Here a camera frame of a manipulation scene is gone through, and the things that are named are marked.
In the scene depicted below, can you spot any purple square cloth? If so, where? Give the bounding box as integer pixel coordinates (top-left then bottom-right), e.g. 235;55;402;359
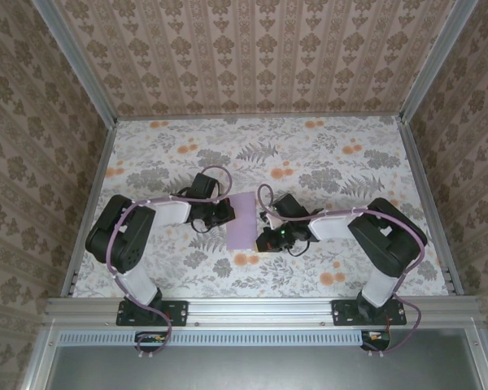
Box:
225;192;258;251

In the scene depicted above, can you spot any floral patterned table cover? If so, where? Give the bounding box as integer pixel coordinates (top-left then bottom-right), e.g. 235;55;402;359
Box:
71;117;452;298

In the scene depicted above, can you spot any grey metal panel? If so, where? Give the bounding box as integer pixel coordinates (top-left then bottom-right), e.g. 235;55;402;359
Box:
44;344;488;390

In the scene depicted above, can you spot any black connector board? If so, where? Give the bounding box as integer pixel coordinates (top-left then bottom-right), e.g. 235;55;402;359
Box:
134;331;167;353

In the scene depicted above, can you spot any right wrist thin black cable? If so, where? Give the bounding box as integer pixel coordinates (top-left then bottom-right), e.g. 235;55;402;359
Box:
286;209;323;258

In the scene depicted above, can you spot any wrist thin black cable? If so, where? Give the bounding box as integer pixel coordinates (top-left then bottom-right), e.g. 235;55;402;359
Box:
174;186;215;236
286;209;323;258

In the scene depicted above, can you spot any left wrist thin black cable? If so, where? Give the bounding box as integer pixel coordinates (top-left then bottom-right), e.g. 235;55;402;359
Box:
174;186;215;236

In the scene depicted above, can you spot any wide aluminium mounting rail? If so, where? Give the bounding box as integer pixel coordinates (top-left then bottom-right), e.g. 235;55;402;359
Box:
44;296;483;326

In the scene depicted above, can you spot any grey slotted cable duct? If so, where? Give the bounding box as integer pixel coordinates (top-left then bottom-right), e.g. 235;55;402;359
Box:
58;329;391;347

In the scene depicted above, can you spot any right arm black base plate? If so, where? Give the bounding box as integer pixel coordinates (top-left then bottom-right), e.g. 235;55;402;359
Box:
332;298;408;327

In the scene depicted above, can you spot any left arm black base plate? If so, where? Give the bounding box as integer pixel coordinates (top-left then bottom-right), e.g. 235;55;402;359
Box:
116;299;189;327

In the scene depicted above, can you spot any thin aluminium frame rail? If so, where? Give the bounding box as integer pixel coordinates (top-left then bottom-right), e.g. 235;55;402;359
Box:
115;115;403;122

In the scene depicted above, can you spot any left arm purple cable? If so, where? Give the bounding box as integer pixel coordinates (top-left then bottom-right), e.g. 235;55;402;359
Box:
105;166;233;360

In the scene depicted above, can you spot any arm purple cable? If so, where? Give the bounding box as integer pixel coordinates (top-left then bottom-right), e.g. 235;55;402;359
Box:
105;166;233;360
255;183;428;358

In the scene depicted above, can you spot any long aluminium frame rail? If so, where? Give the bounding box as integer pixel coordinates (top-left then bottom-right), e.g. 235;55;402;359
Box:
60;119;119;297
398;115;465;297

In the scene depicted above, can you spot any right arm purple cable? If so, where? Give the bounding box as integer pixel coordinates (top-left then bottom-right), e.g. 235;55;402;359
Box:
255;183;428;358

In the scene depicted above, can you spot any aluminium corner post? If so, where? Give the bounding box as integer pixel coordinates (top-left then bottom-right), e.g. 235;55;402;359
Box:
32;0;120;125
399;0;484;123

